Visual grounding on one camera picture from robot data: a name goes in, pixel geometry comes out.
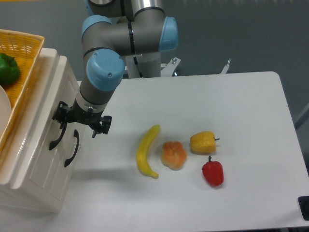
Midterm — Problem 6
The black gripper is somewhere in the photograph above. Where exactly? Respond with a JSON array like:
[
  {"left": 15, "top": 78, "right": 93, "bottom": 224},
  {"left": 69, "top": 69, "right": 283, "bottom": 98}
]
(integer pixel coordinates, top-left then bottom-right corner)
[{"left": 52, "top": 101, "right": 112, "bottom": 138}]

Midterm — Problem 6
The black top drawer handle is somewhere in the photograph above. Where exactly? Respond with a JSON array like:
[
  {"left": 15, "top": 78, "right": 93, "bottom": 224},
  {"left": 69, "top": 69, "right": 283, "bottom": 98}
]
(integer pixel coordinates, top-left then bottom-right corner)
[{"left": 49, "top": 122, "right": 67, "bottom": 150}]

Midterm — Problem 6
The black drawer handle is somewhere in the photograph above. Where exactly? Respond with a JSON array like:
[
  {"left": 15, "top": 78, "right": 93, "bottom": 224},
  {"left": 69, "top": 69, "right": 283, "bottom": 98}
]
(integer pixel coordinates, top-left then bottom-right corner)
[
  {"left": 64, "top": 129, "right": 80, "bottom": 168},
  {"left": 49, "top": 122, "right": 67, "bottom": 150}
]

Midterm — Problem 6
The white drawer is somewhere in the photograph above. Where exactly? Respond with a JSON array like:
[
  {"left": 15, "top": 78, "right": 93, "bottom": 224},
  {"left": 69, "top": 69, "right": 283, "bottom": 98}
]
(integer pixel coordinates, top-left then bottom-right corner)
[
  {"left": 28, "top": 120, "right": 87, "bottom": 214},
  {"left": 0, "top": 48, "right": 79, "bottom": 188}
]

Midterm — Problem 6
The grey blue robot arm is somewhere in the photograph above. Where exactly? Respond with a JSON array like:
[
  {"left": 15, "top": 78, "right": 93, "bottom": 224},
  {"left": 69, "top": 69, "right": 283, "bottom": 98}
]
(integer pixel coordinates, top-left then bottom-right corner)
[{"left": 53, "top": 0, "right": 178, "bottom": 135}]

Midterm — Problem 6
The white drawer cabinet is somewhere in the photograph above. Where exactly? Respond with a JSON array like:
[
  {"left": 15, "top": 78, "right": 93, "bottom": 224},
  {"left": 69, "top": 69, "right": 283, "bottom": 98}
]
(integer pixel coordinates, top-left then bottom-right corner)
[{"left": 0, "top": 48, "right": 85, "bottom": 212}]

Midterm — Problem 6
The yellow banana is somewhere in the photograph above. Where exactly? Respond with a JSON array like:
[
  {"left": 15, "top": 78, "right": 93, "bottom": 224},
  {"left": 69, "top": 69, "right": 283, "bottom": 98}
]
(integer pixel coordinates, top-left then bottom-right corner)
[{"left": 136, "top": 124, "right": 160, "bottom": 179}]

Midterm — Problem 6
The white plate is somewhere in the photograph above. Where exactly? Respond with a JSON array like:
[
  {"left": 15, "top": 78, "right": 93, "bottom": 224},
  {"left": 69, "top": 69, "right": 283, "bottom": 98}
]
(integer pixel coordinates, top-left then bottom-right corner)
[{"left": 0, "top": 87, "right": 12, "bottom": 135}]

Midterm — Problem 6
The green bell pepper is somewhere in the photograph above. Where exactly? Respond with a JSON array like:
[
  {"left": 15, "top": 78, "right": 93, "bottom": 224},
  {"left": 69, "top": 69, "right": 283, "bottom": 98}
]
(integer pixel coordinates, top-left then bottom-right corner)
[{"left": 0, "top": 53, "right": 20, "bottom": 86}]

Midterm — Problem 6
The yellow woven basket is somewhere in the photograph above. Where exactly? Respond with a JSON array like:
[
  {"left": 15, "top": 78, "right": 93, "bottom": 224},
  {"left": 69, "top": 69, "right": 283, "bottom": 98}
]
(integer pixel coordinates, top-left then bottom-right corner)
[{"left": 0, "top": 29, "right": 45, "bottom": 149}]

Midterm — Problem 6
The orange bread roll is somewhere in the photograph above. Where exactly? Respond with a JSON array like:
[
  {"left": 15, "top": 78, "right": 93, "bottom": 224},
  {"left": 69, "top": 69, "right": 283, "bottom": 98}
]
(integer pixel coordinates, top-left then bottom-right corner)
[{"left": 161, "top": 141, "right": 187, "bottom": 171}]

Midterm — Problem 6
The yellow bell pepper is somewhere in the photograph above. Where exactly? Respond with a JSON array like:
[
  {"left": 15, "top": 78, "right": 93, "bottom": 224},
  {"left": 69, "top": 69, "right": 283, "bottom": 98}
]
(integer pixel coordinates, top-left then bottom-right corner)
[{"left": 190, "top": 131, "right": 220, "bottom": 153}]

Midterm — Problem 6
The red bell pepper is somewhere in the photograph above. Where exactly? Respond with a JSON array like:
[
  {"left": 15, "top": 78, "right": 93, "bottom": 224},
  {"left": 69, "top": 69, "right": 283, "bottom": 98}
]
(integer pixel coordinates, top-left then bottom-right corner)
[{"left": 202, "top": 156, "right": 224, "bottom": 186}]

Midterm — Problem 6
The black device at table edge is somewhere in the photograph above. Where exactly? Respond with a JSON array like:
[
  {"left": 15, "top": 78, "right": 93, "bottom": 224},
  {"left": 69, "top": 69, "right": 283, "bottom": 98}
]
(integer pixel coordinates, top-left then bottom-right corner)
[{"left": 298, "top": 196, "right": 309, "bottom": 221}]

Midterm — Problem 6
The black bottom drawer handle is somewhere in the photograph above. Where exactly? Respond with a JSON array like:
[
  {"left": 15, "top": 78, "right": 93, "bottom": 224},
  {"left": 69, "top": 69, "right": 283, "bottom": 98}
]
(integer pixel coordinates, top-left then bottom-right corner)
[{"left": 64, "top": 129, "right": 80, "bottom": 168}]

